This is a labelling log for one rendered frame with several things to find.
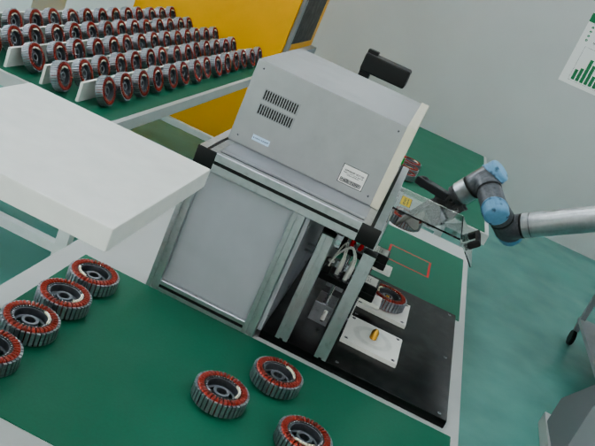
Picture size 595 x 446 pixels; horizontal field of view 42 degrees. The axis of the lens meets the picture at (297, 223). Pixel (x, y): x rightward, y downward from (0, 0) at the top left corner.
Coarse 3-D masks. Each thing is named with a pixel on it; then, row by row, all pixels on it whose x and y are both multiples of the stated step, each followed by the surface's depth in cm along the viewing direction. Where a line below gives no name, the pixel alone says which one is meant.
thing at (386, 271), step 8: (336, 248) 215; (368, 248) 214; (376, 248) 217; (352, 256) 215; (360, 256) 214; (384, 256) 214; (344, 264) 217; (376, 264) 214; (384, 264) 214; (384, 272) 215
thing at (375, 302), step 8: (320, 272) 192; (344, 272) 198; (328, 280) 192; (336, 280) 192; (368, 280) 193; (376, 280) 195; (344, 288) 192; (368, 288) 191; (376, 288) 191; (328, 296) 194; (360, 296) 192; (368, 296) 191; (376, 296) 196; (368, 304) 192; (376, 304) 192
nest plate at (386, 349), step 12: (348, 324) 199; (360, 324) 202; (348, 336) 193; (360, 336) 196; (384, 336) 201; (360, 348) 191; (372, 348) 193; (384, 348) 195; (396, 348) 198; (384, 360) 190; (396, 360) 192
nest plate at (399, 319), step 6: (360, 306) 214; (366, 306) 214; (408, 306) 226; (372, 312) 214; (378, 312) 213; (384, 312) 215; (402, 312) 220; (408, 312) 222; (384, 318) 213; (390, 318) 213; (396, 318) 215; (402, 318) 217; (396, 324) 213; (402, 324) 213
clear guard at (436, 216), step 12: (408, 192) 226; (396, 204) 209; (420, 204) 219; (432, 204) 224; (420, 216) 208; (432, 216) 213; (444, 216) 218; (456, 216) 223; (444, 228) 207; (456, 228) 212; (468, 240) 220; (468, 252) 210; (468, 264) 206
